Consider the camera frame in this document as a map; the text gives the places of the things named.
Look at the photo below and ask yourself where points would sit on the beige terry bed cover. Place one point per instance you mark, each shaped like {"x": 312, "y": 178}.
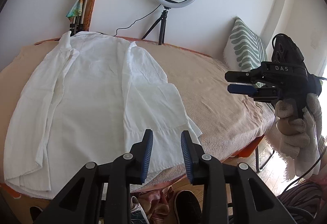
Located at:
{"x": 227, "y": 122}

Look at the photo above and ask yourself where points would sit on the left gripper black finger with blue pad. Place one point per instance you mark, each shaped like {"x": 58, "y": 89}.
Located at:
{"x": 80, "y": 200}
{"x": 252, "y": 200}

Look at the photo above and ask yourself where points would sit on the black shoe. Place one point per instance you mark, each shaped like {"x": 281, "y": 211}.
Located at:
{"x": 187, "y": 208}

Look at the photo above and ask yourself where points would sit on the white knit gloved hand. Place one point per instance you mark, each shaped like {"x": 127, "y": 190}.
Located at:
{"x": 301, "y": 138}

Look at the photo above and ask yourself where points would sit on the green striped pillow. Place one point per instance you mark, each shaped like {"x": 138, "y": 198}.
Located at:
{"x": 244, "y": 49}

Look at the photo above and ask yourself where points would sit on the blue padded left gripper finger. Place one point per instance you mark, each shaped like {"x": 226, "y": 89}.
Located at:
{"x": 241, "y": 88}

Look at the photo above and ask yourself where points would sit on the white shirt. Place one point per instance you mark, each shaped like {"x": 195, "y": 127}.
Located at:
{"x": 90, "y": 99}

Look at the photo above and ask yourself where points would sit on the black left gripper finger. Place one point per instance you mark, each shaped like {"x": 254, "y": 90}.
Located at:
{"x": 242, "y": 77}

